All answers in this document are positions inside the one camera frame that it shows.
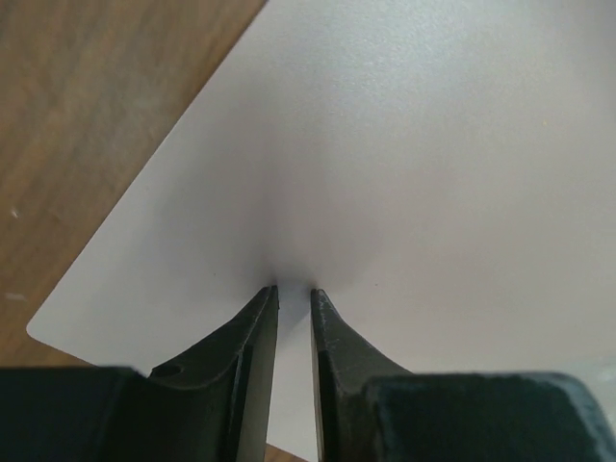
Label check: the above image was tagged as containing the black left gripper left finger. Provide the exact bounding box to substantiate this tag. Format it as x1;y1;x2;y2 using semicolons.
1;286;279;461

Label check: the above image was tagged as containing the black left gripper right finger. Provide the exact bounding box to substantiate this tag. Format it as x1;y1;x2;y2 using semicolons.
310;289;615;461

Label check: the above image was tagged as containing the pink file folder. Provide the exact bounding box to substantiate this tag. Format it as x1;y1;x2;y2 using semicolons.
27;1;615;461

